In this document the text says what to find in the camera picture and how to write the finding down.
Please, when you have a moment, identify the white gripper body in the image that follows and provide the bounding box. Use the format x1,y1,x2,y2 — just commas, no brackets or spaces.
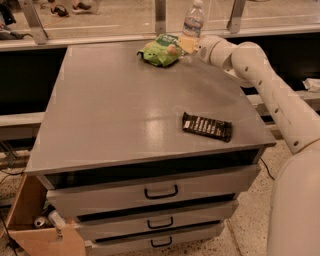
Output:
196,35,222,64

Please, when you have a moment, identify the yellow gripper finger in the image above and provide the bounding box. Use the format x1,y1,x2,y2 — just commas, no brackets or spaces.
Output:
178,35,199,54

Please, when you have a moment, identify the clear plastic water bottle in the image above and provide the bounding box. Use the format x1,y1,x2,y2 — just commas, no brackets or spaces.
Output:
179,0,205,62

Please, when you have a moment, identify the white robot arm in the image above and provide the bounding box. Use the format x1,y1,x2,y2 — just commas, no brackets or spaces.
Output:
178,35,320,256

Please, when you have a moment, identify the green rice chip bag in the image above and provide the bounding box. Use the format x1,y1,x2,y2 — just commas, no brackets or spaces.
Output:
137,34,182,67

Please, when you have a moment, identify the white plastic bottle in crate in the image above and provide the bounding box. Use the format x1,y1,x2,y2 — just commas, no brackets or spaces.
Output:
48,210,66,229

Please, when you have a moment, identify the black snack bar wrapper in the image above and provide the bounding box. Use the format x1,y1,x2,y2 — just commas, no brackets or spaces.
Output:
182,112,232,142

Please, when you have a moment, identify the crumpled white paper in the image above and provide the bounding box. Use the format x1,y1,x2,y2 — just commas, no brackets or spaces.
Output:
303,78,320,92

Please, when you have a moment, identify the grey drawer cabinet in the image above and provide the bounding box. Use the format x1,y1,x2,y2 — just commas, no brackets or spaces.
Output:
25,36,277,256

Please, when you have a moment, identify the person's black shoe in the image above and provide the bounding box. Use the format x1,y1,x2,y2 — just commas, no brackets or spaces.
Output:
50,5,69,17

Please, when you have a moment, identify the middle grey drawer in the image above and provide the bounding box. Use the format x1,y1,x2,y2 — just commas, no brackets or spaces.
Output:
76,197,238,242

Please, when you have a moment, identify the grey drawer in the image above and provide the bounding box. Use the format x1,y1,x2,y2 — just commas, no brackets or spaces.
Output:
92,223,224,256
76,197,238,242
47,164,260,219

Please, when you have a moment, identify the top grey drawer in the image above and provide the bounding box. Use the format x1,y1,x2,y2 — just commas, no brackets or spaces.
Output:
47,164,260,219

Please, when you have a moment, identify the bottom grey drawer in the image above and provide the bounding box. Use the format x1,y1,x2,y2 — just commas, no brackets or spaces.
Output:
92,223,224,256

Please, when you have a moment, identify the wooden crate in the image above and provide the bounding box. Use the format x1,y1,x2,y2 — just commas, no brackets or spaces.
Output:
6,174,86,256

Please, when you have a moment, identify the silver soda can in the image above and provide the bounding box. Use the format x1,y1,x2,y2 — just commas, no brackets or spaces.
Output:
34,216,51,229

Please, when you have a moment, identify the black floor cable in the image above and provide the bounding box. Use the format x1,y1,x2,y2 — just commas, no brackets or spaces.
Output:
259,157,276,181

